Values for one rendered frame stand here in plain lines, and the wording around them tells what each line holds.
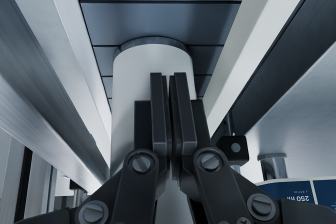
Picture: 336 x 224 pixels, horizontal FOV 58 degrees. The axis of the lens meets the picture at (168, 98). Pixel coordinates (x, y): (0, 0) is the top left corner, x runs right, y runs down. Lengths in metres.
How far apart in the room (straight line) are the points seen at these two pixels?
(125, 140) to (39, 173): 0.23
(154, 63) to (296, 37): 0.13
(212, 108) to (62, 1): 0.11
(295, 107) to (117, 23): 0.20
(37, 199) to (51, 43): 0.17
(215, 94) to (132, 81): 0.05
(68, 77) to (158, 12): 0.19
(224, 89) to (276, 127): 0.21
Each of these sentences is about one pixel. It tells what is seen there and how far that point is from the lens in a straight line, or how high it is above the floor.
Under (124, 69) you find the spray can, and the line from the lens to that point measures 0.18.
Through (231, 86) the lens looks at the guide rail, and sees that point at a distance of 0.17.
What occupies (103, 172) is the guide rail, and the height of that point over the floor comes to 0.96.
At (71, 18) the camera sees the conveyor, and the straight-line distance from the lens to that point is 0.18.
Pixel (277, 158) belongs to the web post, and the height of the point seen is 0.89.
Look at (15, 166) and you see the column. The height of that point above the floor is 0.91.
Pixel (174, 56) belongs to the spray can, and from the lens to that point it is 0.18.
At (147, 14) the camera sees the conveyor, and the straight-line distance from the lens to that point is 0.17.
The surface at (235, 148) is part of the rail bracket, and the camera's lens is 0.33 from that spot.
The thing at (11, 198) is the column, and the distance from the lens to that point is 0.38.
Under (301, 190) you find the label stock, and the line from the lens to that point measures 0.50.
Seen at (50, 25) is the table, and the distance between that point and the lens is 0.26.
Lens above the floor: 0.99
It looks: 24 degrees down
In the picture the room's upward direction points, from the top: 177 degrees clockwise
